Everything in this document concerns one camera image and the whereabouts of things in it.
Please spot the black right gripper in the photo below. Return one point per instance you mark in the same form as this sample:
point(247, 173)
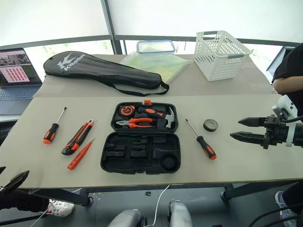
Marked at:
point(275, 132)

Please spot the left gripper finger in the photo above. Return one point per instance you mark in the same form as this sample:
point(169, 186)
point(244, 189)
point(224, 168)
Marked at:
point(16, 180)
point(2, 169)

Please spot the black electrical tape roll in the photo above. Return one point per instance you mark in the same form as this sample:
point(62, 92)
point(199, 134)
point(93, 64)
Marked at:
point(205, 127)

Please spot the orange voltage tester pen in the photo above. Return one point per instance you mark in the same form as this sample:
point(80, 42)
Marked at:
point(79, 157)

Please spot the orange black utility knife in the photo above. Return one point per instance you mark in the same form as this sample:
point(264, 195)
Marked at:
point(79, 137)

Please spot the black tool case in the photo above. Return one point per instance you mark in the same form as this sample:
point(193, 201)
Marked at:
point(142, 151)

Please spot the person's bare forearm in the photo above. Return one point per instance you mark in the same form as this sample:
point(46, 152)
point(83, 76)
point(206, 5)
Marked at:
point(288, 85)

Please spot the white red sneaker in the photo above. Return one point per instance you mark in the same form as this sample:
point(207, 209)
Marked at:
point(61, 208)

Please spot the person in black shirt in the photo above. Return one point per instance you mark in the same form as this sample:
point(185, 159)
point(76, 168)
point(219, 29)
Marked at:
point(291, 66)

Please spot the dark grey panel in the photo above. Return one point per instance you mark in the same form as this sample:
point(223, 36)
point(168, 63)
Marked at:
point(275, 59)

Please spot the white perforated plastic basket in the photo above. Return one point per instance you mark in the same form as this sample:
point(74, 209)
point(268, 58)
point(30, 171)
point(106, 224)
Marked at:
point(217, 61)

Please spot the dark trouser leg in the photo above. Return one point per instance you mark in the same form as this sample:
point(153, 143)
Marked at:
point(294, 196)

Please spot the white blue sneaker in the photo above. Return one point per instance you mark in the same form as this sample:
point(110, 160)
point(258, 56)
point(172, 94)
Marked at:
point(284, 208)

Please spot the open laptop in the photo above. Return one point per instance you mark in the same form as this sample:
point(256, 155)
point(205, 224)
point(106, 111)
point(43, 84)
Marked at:
point(16, 71)

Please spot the green translucent plastic bag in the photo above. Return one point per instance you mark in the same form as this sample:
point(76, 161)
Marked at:
point(170, 66)

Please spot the silver rounded shape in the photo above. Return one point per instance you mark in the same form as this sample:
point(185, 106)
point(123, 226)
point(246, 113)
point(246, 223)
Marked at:
point(127, 218)
point(180, 214)

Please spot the small black floor object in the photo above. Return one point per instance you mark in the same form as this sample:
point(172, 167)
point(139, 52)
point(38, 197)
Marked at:
point(148, 193)

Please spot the orange black tape measure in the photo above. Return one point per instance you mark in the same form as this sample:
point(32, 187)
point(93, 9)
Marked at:
point(126, 110)

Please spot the clear container with blue lid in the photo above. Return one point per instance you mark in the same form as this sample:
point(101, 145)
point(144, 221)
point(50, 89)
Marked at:
point(155, 46)

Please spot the black racket bag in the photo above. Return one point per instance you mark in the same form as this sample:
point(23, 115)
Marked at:
point(101, 71)

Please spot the dark grey window frame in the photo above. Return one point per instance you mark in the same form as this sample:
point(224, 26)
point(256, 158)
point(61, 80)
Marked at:
point(111, 23)

